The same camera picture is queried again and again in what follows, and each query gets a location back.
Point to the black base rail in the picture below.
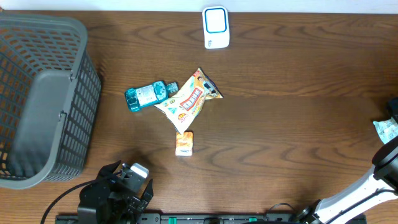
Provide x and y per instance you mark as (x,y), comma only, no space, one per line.
(155,218)

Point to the orange snack bag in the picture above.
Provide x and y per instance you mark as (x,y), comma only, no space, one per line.
(184,106)

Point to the teal mouthwash bottle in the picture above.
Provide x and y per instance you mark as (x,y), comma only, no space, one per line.
(149,95)

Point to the small orange box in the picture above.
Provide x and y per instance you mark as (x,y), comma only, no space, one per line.
(184,144)

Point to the grey plastic basket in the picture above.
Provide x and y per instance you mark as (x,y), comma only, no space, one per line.
(49,97)

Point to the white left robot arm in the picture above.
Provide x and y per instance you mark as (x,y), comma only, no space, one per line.
(89,206)

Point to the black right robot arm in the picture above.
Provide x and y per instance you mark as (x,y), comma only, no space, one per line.
(377,185)

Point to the teal wet wipes pack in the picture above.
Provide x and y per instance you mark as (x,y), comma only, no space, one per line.
(386,130)

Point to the white barcode scanner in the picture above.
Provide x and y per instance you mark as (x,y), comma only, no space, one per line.
(215,27)

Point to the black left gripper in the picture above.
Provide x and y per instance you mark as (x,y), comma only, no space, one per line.
(139,203)

